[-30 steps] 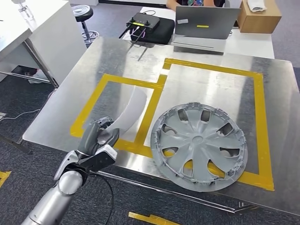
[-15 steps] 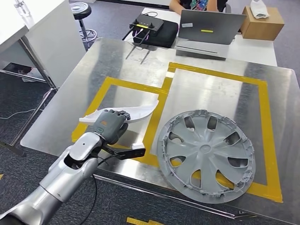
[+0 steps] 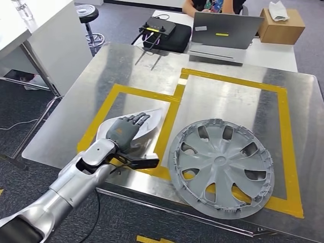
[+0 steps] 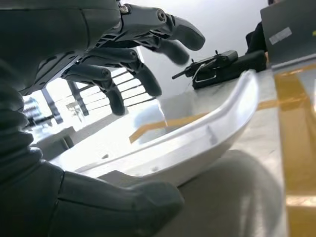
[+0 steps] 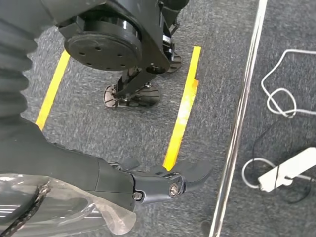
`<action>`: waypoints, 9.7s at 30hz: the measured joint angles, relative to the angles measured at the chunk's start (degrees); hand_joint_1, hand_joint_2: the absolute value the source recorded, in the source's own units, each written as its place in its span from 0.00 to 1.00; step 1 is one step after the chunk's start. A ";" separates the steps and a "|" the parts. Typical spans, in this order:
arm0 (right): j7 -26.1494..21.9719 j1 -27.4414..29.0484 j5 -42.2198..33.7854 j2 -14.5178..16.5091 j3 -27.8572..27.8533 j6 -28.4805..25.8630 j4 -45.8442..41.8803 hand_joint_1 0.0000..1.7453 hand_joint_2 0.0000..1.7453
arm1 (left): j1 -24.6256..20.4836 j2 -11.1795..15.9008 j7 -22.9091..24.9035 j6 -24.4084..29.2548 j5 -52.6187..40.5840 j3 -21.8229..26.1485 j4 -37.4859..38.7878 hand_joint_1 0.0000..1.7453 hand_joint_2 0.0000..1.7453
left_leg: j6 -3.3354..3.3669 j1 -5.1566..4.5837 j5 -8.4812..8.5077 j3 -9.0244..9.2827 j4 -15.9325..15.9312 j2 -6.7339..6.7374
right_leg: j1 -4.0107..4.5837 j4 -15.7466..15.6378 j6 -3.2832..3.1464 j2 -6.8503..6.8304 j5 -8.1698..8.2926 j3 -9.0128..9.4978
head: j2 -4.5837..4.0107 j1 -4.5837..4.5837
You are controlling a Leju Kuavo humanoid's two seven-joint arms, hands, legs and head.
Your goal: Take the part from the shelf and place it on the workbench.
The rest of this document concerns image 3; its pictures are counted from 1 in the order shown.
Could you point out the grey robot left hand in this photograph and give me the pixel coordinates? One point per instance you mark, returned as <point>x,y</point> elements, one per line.
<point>122,130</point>

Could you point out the white curved plastic part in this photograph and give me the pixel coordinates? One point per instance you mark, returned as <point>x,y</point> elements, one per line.
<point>154,117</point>

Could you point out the yellow tape on workbench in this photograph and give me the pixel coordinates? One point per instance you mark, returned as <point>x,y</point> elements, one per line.
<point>167,127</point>

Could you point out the steel workbench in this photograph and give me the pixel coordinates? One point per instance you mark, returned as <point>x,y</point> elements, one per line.
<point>141,73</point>

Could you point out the black router with antennas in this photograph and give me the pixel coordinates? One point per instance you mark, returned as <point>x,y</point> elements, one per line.
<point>158,26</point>

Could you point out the black soft case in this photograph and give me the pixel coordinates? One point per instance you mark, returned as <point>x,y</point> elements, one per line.
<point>177,42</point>

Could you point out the yellow floor tape square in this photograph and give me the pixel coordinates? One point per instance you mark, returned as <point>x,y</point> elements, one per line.
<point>152,239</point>

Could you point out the white desk panel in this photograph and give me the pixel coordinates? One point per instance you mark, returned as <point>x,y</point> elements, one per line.
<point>63,43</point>

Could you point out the black round stool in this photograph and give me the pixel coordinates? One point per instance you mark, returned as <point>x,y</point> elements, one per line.
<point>87,13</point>

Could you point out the black and white bag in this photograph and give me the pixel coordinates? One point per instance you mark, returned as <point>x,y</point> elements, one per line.
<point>32,82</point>

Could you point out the grey wheel hubcap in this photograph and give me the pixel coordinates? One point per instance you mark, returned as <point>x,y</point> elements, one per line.
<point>220,161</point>

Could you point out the grey laptop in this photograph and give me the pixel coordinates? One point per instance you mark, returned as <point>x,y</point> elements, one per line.
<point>223,33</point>

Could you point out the person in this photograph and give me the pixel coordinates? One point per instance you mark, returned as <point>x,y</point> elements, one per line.
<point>210,5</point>

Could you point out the clear plastic bottle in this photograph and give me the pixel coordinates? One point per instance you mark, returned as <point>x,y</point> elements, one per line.
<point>24,8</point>

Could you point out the brown cardboard box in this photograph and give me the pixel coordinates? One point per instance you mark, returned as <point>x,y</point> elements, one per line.
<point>281,32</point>

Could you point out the white crumpled cloth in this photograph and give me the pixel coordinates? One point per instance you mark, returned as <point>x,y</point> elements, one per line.
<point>278,11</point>

